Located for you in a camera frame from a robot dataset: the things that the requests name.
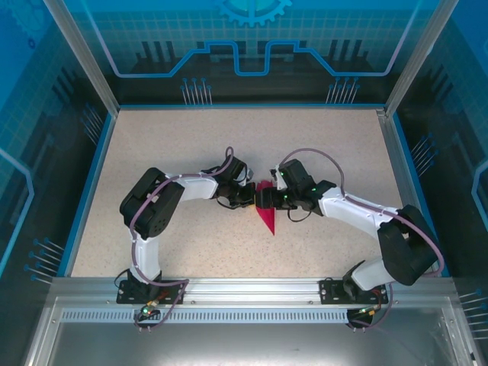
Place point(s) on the magenta cloth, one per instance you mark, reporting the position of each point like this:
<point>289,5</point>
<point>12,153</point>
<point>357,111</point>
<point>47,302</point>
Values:
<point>268,221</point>

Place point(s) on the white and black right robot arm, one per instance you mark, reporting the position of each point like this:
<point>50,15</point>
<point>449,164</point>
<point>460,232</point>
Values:
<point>350,209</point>

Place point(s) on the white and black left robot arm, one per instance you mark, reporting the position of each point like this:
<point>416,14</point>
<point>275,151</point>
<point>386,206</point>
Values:
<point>198,188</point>

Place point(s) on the steel sheet panel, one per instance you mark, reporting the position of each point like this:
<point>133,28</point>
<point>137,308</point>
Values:
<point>248,343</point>

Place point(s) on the blue table edge strip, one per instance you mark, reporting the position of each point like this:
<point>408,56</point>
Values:
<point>419,190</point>
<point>91,192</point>
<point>248,105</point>

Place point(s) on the aluminium mounting rail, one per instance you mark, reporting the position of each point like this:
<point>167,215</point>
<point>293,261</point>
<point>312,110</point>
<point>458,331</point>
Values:
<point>251,291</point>

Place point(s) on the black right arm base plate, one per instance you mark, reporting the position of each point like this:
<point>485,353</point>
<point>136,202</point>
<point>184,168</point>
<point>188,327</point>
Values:
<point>328,291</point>

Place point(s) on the aluminium side rail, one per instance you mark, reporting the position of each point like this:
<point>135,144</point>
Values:
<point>404,190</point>

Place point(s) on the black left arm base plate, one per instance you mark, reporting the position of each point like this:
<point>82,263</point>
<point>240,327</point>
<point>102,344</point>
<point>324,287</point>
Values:
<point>171,293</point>

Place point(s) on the aluminium frame post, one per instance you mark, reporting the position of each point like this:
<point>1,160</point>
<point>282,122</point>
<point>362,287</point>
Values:
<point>419,57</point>
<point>87,57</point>

